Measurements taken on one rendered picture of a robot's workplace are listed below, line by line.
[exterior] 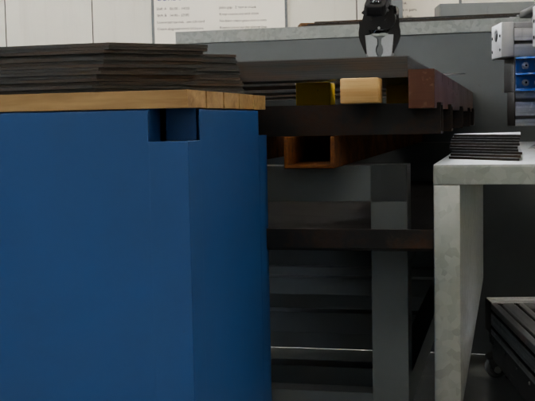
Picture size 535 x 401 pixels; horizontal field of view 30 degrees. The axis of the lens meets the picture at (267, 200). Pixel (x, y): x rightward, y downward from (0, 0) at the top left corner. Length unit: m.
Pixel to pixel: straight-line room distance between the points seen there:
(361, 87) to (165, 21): 10.03
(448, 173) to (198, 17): 10.06
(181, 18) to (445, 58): 8.49
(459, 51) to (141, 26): 8.63
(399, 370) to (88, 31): 10.22
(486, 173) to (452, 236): 0.11
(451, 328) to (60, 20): 10.46
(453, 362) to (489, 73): 1.74
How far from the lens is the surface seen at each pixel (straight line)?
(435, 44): 3.19
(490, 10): 11.03
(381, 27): 2.21
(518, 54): 2.70
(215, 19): 11.49
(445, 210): 1.52
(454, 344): 1.56
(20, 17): 11.92
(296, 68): 1.62
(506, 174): 1.52
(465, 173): 1.52
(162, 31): 11.54
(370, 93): 1.56
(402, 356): 1.69
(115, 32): 11.65
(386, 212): 1.65
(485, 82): 3.18
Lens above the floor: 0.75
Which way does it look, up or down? 5 degrees down
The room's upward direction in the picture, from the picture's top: 1 degrees counter-clockwise
